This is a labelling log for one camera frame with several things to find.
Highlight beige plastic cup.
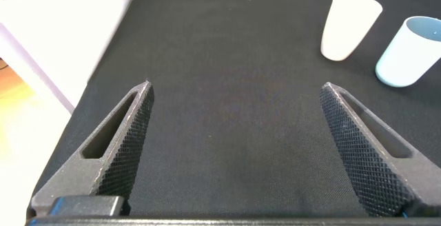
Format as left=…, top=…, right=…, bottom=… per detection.
left=320, top=0, right=384, bottom=62

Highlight white partition base rail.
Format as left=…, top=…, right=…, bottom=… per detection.
left=0, top=22, right=90, bottom=115

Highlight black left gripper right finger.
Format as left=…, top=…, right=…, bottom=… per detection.
left=319, top=81, right=441, bottom=216

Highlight black table cloth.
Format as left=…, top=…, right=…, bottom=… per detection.
left=25, top=0, right=441, bottom=220

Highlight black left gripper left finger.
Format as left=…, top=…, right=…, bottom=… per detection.
left=30, top=80, right=155, bottom=216

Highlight teal plastic cup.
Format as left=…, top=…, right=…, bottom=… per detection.
left=375, top=15, right=441, bottom=88

